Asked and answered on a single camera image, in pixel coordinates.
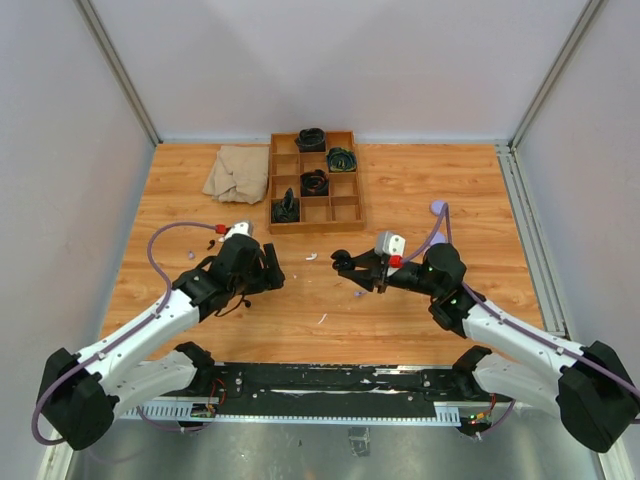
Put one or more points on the purple earbud case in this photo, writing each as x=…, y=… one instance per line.
x=439, y=208
x=438, y=238

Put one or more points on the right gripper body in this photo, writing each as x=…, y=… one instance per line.
x=382, y=273

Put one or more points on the black earbud case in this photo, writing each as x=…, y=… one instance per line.
x=342, y=260

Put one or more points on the purple earbud case near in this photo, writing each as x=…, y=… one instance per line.
x=438, y=238

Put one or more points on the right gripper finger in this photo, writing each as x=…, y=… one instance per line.
x=365, y=278
x=368, y=259

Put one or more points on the purple earbud case far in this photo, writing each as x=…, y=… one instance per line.
x=439, y=208

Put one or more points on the black rolled tie top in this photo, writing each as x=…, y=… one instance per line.
x=312, y=140

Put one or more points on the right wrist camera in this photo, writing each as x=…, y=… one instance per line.
x=390, y=243

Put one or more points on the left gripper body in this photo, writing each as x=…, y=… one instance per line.
x=253, y=282

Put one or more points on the dark floral folded tie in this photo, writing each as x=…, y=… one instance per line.
x=286, y=209

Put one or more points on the beige folded cloth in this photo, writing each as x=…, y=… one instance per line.
x=239, y=175

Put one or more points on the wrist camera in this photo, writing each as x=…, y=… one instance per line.
x=390, y=243
x=244, y=227

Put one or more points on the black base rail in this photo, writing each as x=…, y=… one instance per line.
x=332, y=391

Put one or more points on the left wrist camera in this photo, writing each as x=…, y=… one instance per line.
x=244, y=227

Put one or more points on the wooden compartment tray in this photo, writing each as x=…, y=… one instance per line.
x=341, y=211

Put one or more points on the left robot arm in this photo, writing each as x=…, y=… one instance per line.
x=81, y=394

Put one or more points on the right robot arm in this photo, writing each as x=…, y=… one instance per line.
x=586, y=387

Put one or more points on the black orange rolled tie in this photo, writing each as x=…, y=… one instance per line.
x=314, y=183

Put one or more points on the blue yellow rolled tie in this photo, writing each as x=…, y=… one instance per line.
x=341, y=160

